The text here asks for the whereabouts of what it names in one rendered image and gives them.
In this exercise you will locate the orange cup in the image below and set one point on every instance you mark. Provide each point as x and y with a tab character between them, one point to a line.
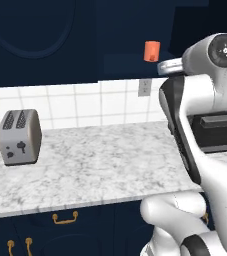
151	50

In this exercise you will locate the black hob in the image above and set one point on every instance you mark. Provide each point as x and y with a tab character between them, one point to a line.
218	131

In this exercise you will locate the grey toaster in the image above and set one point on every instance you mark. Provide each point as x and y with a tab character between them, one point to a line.
18	143

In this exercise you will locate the navy wall cupboard door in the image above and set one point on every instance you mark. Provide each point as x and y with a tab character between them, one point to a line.
35	40

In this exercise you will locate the navy open wall cupboard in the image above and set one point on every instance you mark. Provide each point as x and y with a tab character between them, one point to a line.
125	33

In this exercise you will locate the grey metal bowl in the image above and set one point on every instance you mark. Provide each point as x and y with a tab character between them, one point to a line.
169	66

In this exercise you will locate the grey wall outlet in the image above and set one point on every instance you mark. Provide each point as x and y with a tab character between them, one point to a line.
144	87

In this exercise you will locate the navy drawer front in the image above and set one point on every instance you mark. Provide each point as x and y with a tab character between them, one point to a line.
91	218

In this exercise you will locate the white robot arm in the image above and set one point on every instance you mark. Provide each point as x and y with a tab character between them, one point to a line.
205	100

